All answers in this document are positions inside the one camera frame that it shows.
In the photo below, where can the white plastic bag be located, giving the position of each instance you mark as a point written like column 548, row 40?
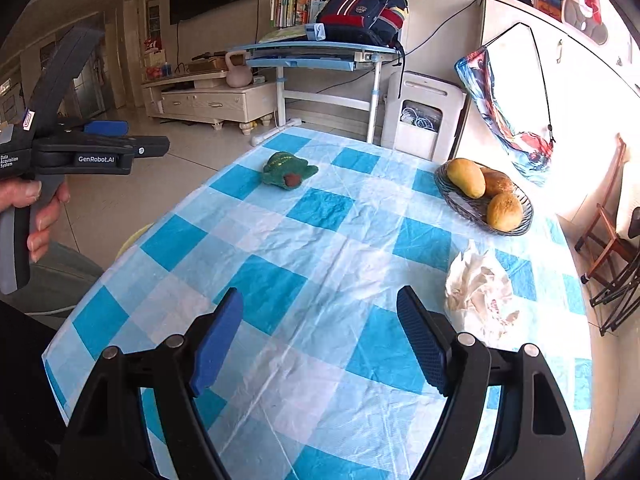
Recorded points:
column 480, row 300

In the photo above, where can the wooden chair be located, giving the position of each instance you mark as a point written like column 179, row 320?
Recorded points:
column 603, row 242

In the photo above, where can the pink kettlebell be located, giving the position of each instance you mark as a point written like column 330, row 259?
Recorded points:
column 239, row 75

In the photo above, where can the colourful hanging cloth bag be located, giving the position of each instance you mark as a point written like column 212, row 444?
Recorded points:
column 510, row 93

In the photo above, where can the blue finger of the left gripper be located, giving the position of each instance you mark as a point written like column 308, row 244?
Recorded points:
column 106, row 127

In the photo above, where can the yellow mango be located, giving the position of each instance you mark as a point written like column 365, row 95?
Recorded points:
column 466, row 175

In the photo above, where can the blue white study desk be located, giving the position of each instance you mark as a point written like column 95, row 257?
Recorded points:
column 324, row 72

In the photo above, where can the green plush toy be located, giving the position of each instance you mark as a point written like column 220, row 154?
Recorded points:
column 287, row 171

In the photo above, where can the navy red backpack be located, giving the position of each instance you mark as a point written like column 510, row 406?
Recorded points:
column 374, row 22

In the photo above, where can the row of books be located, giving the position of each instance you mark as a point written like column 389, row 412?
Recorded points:
column 289, row 13

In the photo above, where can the blue white checkered tablecloth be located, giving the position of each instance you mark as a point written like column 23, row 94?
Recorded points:
column 320, row 381

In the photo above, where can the brown fruit at back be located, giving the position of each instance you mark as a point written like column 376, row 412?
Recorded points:
column 496, row 182

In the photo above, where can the dark wire fruit basket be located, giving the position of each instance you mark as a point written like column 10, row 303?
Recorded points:
column 475, row 209

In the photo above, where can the orange round fruit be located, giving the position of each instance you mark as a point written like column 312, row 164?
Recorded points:
column 504, row 212

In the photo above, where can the cream tv cabinet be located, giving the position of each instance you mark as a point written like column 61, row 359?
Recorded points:
column 207, row 98

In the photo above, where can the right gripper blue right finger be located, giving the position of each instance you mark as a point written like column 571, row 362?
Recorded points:
column 429, row 335

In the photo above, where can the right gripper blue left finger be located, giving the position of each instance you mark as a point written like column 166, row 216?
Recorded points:
column 213, row 334

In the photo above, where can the person's left hand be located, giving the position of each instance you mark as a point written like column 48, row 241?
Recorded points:
column 21, row 193

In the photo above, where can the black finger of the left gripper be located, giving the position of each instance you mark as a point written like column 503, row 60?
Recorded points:
column 150, row 146

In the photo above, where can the white air purifier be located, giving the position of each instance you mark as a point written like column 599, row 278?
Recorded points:
column 421, row 115

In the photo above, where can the white balcony cabinet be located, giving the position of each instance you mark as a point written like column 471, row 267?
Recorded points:
column 589, row 102

